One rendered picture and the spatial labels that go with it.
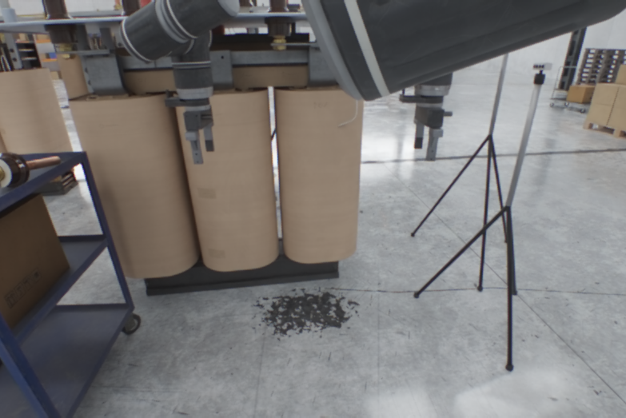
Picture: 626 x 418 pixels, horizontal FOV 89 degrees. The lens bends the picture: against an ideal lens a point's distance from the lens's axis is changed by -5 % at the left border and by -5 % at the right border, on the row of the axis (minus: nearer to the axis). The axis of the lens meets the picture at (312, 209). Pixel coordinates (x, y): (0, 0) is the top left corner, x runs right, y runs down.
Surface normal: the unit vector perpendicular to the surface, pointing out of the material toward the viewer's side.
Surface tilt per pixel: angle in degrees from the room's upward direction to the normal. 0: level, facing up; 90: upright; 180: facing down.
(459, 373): 0
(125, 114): 90
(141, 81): 90
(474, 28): 127
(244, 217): 90
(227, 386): 0
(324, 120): 90
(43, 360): 0
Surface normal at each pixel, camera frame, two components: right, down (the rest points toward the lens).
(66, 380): -0.01, -0.90
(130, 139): 0.19, 0.43
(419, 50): 0.10, 0.92
